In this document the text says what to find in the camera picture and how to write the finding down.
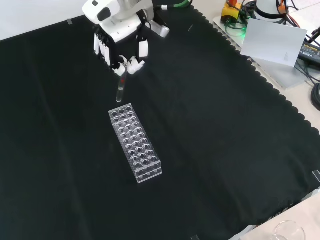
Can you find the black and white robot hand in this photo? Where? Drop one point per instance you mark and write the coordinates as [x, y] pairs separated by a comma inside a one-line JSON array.
[[120, 27]]

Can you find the clear glass test tube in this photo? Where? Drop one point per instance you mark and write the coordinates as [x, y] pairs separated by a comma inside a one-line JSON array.
[[121, 86]]

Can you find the clear acrylic test tube rack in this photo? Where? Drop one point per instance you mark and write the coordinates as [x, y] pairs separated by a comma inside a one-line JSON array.
[[136, 145]]

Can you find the grey tape piece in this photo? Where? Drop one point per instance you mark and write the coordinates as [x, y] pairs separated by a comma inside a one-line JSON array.
[[316, 175], [195, 237], [70, 22]]

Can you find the yellow stop button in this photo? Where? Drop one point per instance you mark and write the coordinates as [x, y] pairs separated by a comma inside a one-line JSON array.
[[231, 11]]

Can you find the black bench cloth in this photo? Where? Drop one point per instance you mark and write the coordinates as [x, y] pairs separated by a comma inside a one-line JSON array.
[[212, 125]]

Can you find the white card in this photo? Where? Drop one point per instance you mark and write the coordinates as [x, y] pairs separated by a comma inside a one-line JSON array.
[[272, 41]]

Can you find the black power adapter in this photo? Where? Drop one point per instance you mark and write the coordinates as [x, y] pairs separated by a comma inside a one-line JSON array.
[[310, 52]]

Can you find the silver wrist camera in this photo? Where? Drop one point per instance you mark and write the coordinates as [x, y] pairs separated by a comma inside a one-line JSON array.
[[160, 29]]

